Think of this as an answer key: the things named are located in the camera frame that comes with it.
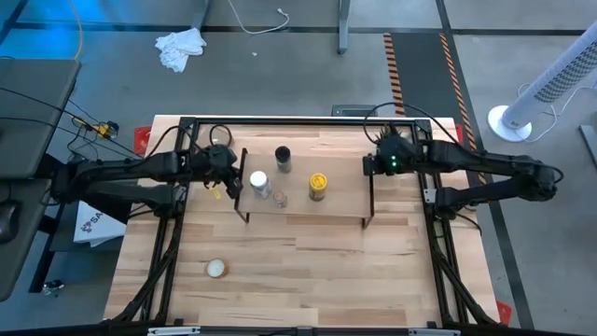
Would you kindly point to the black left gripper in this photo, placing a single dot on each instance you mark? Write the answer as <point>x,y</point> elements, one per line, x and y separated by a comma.
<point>219,158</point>

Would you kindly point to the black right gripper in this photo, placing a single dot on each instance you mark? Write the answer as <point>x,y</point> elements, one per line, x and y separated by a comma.
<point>396,156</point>

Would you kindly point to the white-lid spice jar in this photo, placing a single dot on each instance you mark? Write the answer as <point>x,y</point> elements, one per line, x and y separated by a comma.
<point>259,179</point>

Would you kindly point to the wooden shelf with black legs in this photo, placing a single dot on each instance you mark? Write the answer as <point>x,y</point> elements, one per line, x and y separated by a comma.
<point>336,196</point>

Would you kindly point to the small clear spice jar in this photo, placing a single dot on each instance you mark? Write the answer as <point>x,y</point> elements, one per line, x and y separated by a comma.
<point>280,200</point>

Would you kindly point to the yellow-lid spice jar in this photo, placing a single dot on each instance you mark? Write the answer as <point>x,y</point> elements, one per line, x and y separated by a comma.
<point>318,181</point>

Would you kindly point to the black-lid green-label spice jar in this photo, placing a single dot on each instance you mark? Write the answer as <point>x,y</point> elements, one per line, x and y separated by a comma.
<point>282,154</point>

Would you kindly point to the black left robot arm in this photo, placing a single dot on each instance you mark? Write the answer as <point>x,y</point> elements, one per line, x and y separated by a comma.
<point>140,168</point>

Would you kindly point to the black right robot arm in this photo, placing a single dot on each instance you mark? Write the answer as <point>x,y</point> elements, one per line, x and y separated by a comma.
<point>490,161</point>

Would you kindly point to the black floor outlet box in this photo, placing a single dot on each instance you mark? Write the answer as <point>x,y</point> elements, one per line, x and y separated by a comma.
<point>354,111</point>

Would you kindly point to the red table clamp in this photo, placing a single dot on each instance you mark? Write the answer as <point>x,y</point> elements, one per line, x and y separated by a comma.
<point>141,140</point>
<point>459,133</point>
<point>503,312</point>

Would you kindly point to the grey table leg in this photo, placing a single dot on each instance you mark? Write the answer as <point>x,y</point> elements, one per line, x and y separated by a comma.
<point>344,28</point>
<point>201,16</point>

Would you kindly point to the white printed bag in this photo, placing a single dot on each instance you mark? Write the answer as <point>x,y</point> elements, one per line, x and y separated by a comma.
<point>93,226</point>

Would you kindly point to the crumpled white cloth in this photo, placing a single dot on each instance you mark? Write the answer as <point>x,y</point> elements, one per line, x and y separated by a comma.
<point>179,46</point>

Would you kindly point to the white tower fan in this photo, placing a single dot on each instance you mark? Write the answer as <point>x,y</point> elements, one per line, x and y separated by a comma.
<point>550,79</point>

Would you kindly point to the small black and white gadget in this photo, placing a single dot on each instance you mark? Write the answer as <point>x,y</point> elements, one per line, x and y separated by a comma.
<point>53,285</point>

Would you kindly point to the dark grey desk surface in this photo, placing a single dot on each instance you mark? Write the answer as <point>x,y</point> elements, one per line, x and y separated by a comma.
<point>18,270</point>
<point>32,121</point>

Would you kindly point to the black computer mouse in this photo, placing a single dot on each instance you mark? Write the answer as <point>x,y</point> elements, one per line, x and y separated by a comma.
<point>8,221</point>

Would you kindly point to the silver metal bracket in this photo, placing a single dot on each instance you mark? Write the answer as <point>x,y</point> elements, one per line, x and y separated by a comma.
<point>434,332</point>
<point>172,331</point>

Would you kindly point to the black desk frame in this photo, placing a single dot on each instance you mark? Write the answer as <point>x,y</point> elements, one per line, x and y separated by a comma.
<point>44,261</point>

